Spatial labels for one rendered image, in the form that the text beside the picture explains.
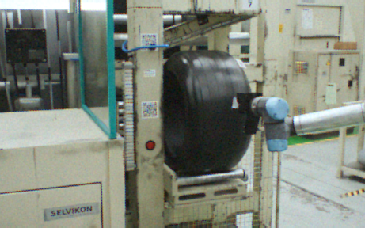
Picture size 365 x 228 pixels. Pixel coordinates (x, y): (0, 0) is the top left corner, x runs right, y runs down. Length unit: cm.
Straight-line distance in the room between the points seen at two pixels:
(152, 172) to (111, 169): 79
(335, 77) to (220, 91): 513
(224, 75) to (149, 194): 63
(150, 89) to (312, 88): 491
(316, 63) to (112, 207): 557
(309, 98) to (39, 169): 578
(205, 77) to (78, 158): 82
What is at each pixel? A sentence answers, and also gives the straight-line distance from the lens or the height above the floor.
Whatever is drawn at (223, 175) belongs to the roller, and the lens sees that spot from 216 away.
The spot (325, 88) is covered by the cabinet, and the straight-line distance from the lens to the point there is 688.
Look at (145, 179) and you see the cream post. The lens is 211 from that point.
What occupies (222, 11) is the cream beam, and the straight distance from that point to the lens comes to 242.
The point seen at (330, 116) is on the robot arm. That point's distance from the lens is 176.
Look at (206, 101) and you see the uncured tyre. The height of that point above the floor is 127.
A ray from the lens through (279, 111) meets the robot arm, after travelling 164.
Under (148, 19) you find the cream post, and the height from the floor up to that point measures 161.
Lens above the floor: 157
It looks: 10 degrees down
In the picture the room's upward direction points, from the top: straight up
